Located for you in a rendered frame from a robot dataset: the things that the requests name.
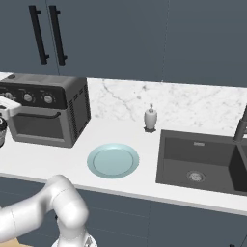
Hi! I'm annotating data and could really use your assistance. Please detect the dark grey tap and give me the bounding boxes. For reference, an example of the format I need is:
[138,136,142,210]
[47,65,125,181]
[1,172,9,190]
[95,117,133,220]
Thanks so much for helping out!
[233,104,247,145]

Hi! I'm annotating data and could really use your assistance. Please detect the black toaster oven door handle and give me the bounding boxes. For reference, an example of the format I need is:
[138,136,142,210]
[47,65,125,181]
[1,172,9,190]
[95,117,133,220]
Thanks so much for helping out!
[17,110,63,120]

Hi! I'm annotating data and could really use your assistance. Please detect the black cupboard handle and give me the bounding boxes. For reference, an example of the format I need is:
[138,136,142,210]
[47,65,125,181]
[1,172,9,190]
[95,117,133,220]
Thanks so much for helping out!
[48,4,69,67]
[28,4,50,66]

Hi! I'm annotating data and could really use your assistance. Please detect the dark grey toaster oven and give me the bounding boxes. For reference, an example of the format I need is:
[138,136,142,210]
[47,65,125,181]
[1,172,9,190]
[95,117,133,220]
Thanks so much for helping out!
[0,72,93,150]

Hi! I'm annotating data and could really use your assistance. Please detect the light blue plate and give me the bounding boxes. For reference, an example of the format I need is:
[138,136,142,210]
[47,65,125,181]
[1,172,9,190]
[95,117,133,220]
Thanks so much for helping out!
[86,142,141,179]

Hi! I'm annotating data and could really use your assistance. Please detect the dark grey sink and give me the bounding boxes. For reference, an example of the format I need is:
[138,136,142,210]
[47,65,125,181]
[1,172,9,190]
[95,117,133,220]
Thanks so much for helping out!
[155,128,247,197]

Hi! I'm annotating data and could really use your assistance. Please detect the white soap dispenser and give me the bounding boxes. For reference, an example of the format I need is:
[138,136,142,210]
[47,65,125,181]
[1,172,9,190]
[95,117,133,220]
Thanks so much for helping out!
[143,102,159,134]

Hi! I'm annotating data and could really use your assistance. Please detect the dark blue base cupboard front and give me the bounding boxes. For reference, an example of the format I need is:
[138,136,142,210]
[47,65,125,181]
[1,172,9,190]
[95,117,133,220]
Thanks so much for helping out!
[147,200,247,247]
[0,176,151,247]

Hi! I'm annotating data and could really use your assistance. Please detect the dark blue cupboard door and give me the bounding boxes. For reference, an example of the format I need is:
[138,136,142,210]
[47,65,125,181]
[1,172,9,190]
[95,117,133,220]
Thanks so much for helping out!
[0,0,60,77]
[45,0,170,83]
[162,0,247,89]

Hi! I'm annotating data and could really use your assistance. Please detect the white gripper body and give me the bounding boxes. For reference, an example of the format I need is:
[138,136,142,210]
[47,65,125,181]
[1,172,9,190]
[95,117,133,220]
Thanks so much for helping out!
[0,96,23,118]

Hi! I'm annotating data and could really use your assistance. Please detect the toaster oven glass door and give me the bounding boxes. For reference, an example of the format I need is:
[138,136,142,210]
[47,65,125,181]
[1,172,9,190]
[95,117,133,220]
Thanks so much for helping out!
[8,107,70,145]

